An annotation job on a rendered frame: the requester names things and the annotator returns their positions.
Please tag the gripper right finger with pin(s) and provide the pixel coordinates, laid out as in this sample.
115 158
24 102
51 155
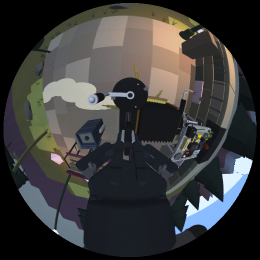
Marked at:
158 159

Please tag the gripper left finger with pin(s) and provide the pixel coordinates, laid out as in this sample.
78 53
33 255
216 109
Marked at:
95 158

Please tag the silver shutter lever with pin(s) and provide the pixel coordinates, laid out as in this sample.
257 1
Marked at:
191 121

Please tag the dark grey slide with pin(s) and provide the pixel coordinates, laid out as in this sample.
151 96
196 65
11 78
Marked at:
128 116

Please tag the stack of striped books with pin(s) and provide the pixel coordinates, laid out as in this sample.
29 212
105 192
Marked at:
73 162

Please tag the grey metal case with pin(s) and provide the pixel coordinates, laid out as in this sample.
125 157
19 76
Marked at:
182 144

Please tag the pink stone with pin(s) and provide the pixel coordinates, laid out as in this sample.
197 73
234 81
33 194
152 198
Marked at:
56 158

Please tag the dark green conifer tree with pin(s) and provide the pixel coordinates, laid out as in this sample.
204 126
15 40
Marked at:
211 176
182 209

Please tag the silver crank with black knob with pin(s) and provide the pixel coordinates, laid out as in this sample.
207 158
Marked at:
113 95

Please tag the cream cloth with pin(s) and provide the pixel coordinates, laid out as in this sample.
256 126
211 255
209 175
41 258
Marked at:
69 91

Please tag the small white sign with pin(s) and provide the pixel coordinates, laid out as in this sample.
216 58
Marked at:
185 91

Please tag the purple panel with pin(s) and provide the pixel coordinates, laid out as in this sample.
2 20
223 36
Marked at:
198 92

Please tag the grey rock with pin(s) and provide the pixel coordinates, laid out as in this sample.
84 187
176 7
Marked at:
28 109
119 6
39 68

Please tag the yellow tripod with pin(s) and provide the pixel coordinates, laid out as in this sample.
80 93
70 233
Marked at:
137 73

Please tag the brown wooden crate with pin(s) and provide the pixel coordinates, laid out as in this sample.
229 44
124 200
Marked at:
199 47

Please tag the dark green bush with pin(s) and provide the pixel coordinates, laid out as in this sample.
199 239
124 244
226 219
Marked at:
188 33

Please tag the blue box camera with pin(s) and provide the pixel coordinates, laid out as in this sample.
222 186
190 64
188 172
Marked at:
89 132

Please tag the black bellows camera body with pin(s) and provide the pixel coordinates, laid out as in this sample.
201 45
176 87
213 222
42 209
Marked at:
160 122

